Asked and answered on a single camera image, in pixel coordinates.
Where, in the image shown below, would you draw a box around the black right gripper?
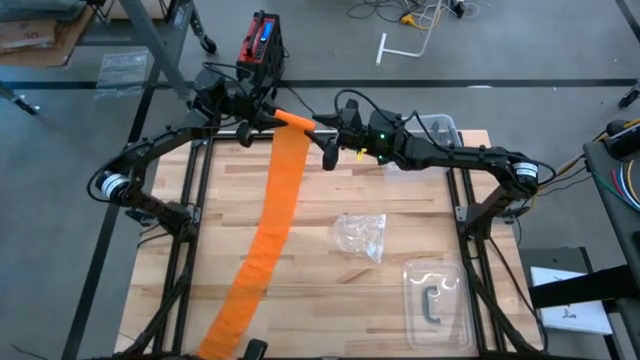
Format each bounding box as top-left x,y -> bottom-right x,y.
305,98 -> 374,171

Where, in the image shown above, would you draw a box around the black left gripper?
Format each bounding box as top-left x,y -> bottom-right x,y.
225,87 -> 284,149

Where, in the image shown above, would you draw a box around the orange elastic bandage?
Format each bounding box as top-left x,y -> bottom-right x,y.
195,108 -> 317,360

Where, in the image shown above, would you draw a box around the red black battery pack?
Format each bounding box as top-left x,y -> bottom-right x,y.
235,9 -> 290,86

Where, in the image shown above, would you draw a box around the white T-shaped pipe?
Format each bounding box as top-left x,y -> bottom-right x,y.
374,0 -> 445,67

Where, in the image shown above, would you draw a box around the crumpled clear plastic bag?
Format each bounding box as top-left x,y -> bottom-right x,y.
332,213 -> 388,265

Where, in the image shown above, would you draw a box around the clear plastic storage bin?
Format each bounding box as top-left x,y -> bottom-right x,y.
412,113 -> 464,149

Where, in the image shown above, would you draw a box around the grey metal table leg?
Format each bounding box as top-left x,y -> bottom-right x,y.
113,0 -> 201,101

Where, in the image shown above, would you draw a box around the flat clear plastic bag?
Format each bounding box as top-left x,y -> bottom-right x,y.
93,48 -> 150,100

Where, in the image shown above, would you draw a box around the black handheld device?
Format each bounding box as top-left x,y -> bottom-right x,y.
243,338 -> 269,360

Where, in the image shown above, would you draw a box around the black caster leg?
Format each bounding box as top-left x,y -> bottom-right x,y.
0,81 -> 40,117

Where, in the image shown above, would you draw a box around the flattened cardboard box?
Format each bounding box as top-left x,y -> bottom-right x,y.
0,7 -> 97,70

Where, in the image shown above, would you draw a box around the grey green bag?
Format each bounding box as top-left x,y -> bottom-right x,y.
0,0 -> 89,24

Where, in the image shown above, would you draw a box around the dark grey stand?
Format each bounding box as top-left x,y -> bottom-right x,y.
518,245 -> 596,281

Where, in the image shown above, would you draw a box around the black yellow device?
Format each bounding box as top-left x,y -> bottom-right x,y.
603,117 -> 640,161

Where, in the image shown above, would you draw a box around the white box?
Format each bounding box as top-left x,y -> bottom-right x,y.
529,266 -> 614,336

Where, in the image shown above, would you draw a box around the dark side table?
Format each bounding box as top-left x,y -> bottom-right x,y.
582,139 -> 640,360

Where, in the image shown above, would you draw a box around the yellow cable plug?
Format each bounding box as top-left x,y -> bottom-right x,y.
398,12 -> 444,32

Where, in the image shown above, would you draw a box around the floor cable tangle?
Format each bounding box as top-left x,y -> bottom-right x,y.
346,0 -> 494,31

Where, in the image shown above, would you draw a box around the clear lid with grey handle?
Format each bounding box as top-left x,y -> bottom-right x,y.
402,257 -> 476,354

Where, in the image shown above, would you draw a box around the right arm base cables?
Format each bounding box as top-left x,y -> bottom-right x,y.
497,152 -> 594,224

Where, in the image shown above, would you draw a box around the black strap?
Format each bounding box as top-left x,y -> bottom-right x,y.
528,263 -> 640,310

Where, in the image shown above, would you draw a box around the coloured wire bundle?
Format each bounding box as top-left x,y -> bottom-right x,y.
593,158 -> 640,214

